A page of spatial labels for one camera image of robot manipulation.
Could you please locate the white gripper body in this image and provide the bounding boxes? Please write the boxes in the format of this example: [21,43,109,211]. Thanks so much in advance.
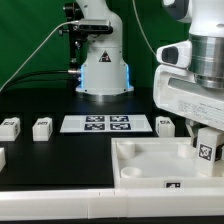
[153,65,224,131]

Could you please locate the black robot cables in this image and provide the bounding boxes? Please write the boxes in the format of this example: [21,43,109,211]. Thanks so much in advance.
[0,68,82,94]

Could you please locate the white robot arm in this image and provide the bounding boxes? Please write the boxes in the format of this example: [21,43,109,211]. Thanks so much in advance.
[76,0,224,134]

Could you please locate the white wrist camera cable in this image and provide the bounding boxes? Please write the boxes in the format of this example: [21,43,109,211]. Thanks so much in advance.
[131,0,158,58]

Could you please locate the black camera on mount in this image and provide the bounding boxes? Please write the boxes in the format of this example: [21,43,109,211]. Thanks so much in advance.
[58,3,113,69]

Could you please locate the white left obstacle wall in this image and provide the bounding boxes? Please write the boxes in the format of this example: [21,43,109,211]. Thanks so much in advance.
[0,147,6,172]

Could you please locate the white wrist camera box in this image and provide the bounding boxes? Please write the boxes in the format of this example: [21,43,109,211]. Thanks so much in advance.
[156,40,192,69]

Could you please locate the white square tabletop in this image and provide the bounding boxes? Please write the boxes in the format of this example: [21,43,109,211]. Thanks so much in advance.
[111,137,224,189]

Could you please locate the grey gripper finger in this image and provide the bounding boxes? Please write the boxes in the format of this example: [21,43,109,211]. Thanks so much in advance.
[185,119,200,147]

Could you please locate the white tag base sheet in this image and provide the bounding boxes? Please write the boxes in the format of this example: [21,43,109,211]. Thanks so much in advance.
[60,115,152,133]

